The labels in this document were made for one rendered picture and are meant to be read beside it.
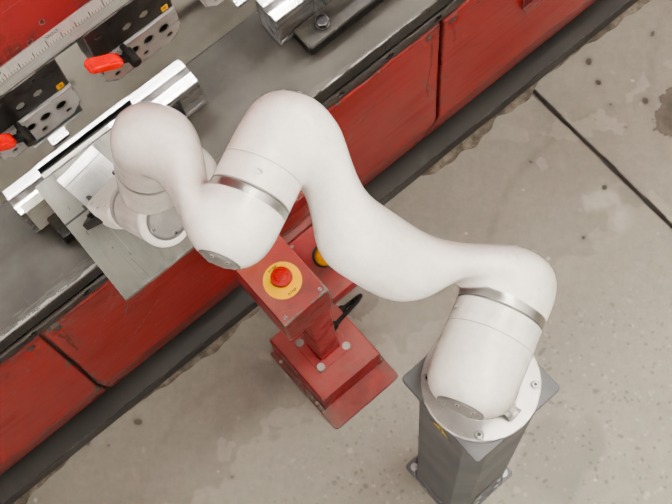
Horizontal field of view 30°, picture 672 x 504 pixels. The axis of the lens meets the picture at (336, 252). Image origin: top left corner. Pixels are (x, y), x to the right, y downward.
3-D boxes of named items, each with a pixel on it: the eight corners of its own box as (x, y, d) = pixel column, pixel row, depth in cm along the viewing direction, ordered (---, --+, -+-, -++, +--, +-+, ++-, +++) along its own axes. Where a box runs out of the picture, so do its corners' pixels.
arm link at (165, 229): (150, 166, 193) (103, 202, 191) (177, 176, 182) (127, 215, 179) (180, 208, 197) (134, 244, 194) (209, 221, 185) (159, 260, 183)
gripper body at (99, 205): (143, 165, 195) (123, 157, 205) (96, 211, 193) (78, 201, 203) (174, 199, 198) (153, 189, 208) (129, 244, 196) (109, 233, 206)
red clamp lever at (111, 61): (95, 69, 184) (144, 58, 191) (78, 50, 185) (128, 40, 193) (91, 78, 185) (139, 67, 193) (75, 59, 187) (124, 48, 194)
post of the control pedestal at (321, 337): (321, 360, 292) (302, 298, 240) (306, 343, 293) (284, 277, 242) (339, 345, 293) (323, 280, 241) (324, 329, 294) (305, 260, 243)
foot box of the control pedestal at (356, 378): (336, 431, 299) (333, 422, 287) (270, 354, 305) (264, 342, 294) (399, 376, 302) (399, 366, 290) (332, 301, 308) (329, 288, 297)
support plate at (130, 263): (126, 301, 208) (125, 299, 207) (36, 189, 215) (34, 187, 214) (211, 234, 210) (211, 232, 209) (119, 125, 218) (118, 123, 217)
